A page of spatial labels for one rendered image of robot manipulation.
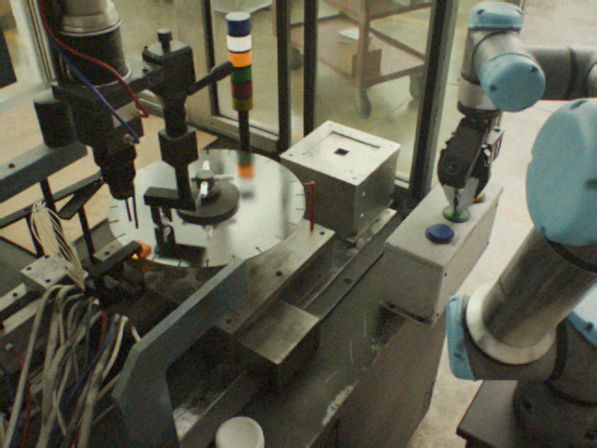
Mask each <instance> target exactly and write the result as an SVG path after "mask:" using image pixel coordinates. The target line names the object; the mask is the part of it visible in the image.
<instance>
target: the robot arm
mask: <svg viewBox="0 0 597 448"><path fill-rule="evenodd" d="M521 20H522V12H521V10H520V9H519V8H518V7H516V6H514V5H511V4H509V3H503V2H499V1H484V2H481V3H478V4H476V5H475V6H474V7H473V9H472V11H471V16H470V21H469V24H468V25H467V28H468V29H467V36H466V42H465V51H464V57H463V62H462V68H461V75H460V76H458V77H457V81H459V87H458V92H457V103H456V109H457V110H458V112H461V113H462V114H464V115H465V117H462V118H461V119H460V123H459V125H458V127H457V128H456V129H455V130H453V131H452V132H451V137H450V138H449V139H447V140H446V141H445V142H444V144H445V145H446V147H445V148H442V149H441V150H440V151H439V158H438V161H437V180H438V183H439V184H440V186H441V187H442V190H444V194H445V196H446V198H447V201H448V203H449V205H450V207H451V210H452V212H453V213H456V214H458V215H459V214H461V213H463V212H464V211H465V210H466V209H467V208H468V206H469V205H470V204H472V202H473V201H474V200H475V199H476V198H477V197H478V195H479V194H480V193H481V192H482V191H483V189H484V188H485V187H486V186H487V184H488V182H489V180H490V176H491V171H490V168H491V166H492V165H491V164H489V163H488V162H489V159H490V156H491V153H492V152H493V149H494V153H493V161H494V160H495V159H496V158H498V157H499V154H500V151H499V150H501V149H500V146H501V142H502V137H503V133H504V129H500V128H497V127H495V122H496V118H498V117H499V116H500V115H501V111H503V112H507V113H519V112H521V111H523V110H525V109H530V108H532V107H533V106H535V105H536V104H537V103H538V102H539V101H549V102H559V101H562V102H569V103H567V104H565V105H562V106H561V107H559V108H558V109H557V110H555V111H554V112H553V113H552V114H551V115H550V116H549V117H548V118H547V120H546V121H545V122H544V124H543V125H542V127H541V128H540V130H539V132H538V134H537V137H536V139H535V141H534V144H533V147H532V150H531V153H532V160H531V161H530V162H528V164H527V170H526V179H525V197H526V205H527V210H528V213H529V216H530V219H531V220H532V222H533V224H534V225H533V227H532V228H531V229H530V231H529V232H528V234H527V235H526V236H525V239H524V240H523V242H522V243H521V245H520V247H519V248H518V250H517V251H516V253H515V254H514V255H513V257H512V258H511V260H510V261H509V263H508V264H507V266H506V268H505V269H504V270H503V272H502V273H501V275H500V276H499V278H498V279H493V280H491V281H488V282H486V283H484V284H483V285H481V286H480V287H478V288H477V289H476V290H475V291H474V294H473V295H472V296H466V295H464V294H461V295H460V296H452V297H449V298H448V300H447V304H446V335H447V347H448V357H449V363H450V368H451V373H452V374H453V375H454V376H455V377H456V378H458V379H463V380H472V381H473V382H477V381H478V380H483V381H507V380H519V381H518V382H517V386H516V389H515V392H514V406H515V410H516V415H517V416H518V418H519V420H520V421H521V423H522V424H523V426H524V427H525V428H526V429H527V430H528V431H529V432H530V433H531V434H532V435H533V436H535V437H536V438H537V439H539V440H540V441H542V442H543V443H545V444H547V445H549V446H551V447H553V448H597V46H533V45H531V44H524V43H523V42H522V40H521V38H520V33H521V30H522V26H521ZM495 131H498V132H499V133H496V132H495ZM498 141H499V145H498ZM497 146H498V148H497ZM496 150H497V151H496ZM459 189H462V190H463V193H462V195H461V196H460V197H459V200H460V202H459V203H458V199H457V195H458V193H459Z"/></svg>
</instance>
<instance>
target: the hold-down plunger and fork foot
mask: <svg viewBox="0 0 597 448"><path fill-rule="evenodd" d="M174 174H175V181H176V188H177V189H164V188H156V187H148V188H147V189H146V191H145V193H144V194H143V199H144V204H145V205H149V209H150V215H151V219H152V223H155V224H156V225H157V226H159V227H160V228H162V227H163V226H162V220H161V214H160V207H161V211H162V214H165V215H166V216H167V218H168V219H169V221H170V222H173V217H172V211H171V209H174V210H183V211H191V212H197V210H198V207H199V205H200V203H201V194H200V193H199V192H196V191H192V187H191V178H190V171H189V166H188V167H186V168H180V169H178V170H175V169H174Z"/></svg>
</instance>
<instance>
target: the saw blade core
mask: <svg viewBox="0 0 597 448"><path fill-rule="evenodd" d="M208 153H209V154H207V150H206V149H205V150H199V160H198V161H195V162H193V163H191V164H190V165H189V171H190V176H194V175H196V173H198V172H199V171H201V170H202V168H203V163H204V162H205V161H208V162H209V171H211V172H212V173H214V174H215V175H234V180H230V181H229V182H231V183H233V184H234V185H235V187H236V188H237V189H238V190H239V191H240V193H241V203H240V205H238V206H237V208H236V210H235V211H234V212H233V213H231V214H230V215H228V216H226V217H223V218H220V219H217V220H210V221H197V220H192V219H188V218H186V217H182V216H180V215H179V214H178V213H177V212H176V210H174V209H171V211H172V217H173V222H170V221H169V223H168V224H167V225H165V226H163V227H162V228H160V227H159V226H157V225H156V224H155V223H152V219H151V215H150V209H149V205H145V204H144V199H143V194H144V193H145V191H146V189H147V188H148V187H156V188H164V189H177V188H176V182H175V174H174V168H173V167H171V166H170V165H168V164H166V163H165V162H163V161H162V160H160V161H156V162H154V163H151V164H148V165H147V166H145V167H144V168H145V169H144V168H142V169H140V170H138V171H137V172H136V177H135V179H134V180H133V181H134V182H133V183H134V185H135V200H136V210H137V217H138V224H139V229H136V228H135V222H134V215H133V208H132V197H131V198H130V199H128V200H129V205H130V210H131V215H132V221H131V222H130V221H129V218H128V213H127V208H126V204H125V200H122V201H121V200H117V199H115V198H114V197H113V198H112V200H111V202H109V205H108V210H107V220H108V225H109V228H110V230H112V232H113V233H114V236H115V237H116V239H117V240H118V241H119V242H120V243H121V244H122V245H123V246H125V245H126V244H128V243H129V242H131V241H132V240H134V241H136V240H140V241H141V242H143V243H145V244H147V245H150V246H151V250H150V251H149V252H147V253H146V254H145V255H143V256H142V257H141V258H143V259H147V261H150V262H152V261H153V260H154V259H155V260H154V261H153V262H155V263H158V264H161V265H166V266H172V267H177V266H178V264H179V260H182V261H181V262H180V265H179V268H206V262H205V261H208V268H211V267H219V266H225V265H229V264H230V263H231V262H232V261H233V258H232V257H234V258H235V259H236V258H237V257H238V258H241V259H245V260H249V259H252V258H255V257H257V256H259V254H261V253H260V252H262V253H265V252H267V251H269V250H270V249H272V248H274V247H275V246H277V245H278V244H280V243H281V242H282V241H283V240H284V239H287V238H288V237H289V236H290V235H291V234H292V233H293V232H294V230H295V228H296V227H297V226H296V225H298V224H299V223H300V221H301V219H302V217H303V214H304V210H305V195H304V191H303V189H294V188H299V186H301V184H300V182H299V180H298V179H297V178H296V177H295V176H294V174H292V173H291V172H290V171H289V170H287V169H286V168H284V167H283V166H282V165H280V164H279V162H277V161H274V160H271V159H269V158H267V157H264V156H260V155H257V154H254V153H252V154H251V153H250V152H245V151H239V150H231V151H230V152H229V149H208ZM250 155H251V156H250ZM249 156H250V157H249ZM266 162H268V164H266ZM147 170H149V171H147ZM291 182H293V183H291ZM296 195H298V196H296ZM117 206H118V208H117ZM116 221H118V222H116ZM289 223H291V224H289ZM123 235H125V236H123ZM275 237H278V238H279V239H278V238H275ZM256 248H258V250H259V251H260V252H259V251H258V250H257V249H256ZM157 255H158V256H157ZM156 256H157V257H156Z"/></svg>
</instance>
